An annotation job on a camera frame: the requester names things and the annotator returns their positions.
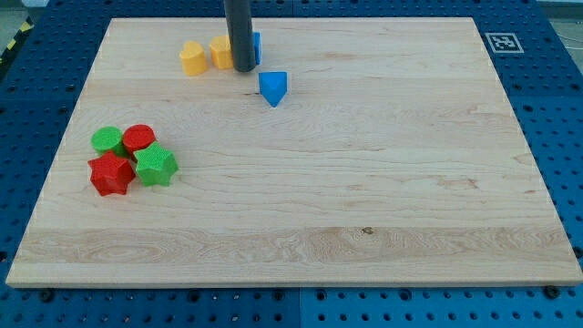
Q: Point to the light wooden board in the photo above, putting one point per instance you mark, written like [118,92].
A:
[395,159]

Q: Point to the blue cube block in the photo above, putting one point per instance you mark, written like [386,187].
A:
[257,47]

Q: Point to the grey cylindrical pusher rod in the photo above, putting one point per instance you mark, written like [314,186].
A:
[239,23]

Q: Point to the green star block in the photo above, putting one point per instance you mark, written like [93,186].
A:
[155,165]

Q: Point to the red cylinder block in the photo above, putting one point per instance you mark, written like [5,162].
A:
[137,137]

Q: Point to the red star block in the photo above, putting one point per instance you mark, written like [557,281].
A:
[111,174]

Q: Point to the black bolt head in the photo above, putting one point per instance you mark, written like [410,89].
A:
[551,292]

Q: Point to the blue triangular prism block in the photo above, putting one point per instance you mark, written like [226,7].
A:
[273,86]

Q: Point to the white fiducial marker tag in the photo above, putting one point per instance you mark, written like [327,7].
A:
[504,43]

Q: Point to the yellow black hazard tape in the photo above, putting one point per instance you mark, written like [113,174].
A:
[16,42]

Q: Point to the green cylinder block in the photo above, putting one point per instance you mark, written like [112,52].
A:
[108,138]

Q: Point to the yellow heart block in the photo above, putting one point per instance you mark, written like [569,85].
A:
[193,58]

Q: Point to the yellow hexagon block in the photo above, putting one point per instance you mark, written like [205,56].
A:
[220,52]

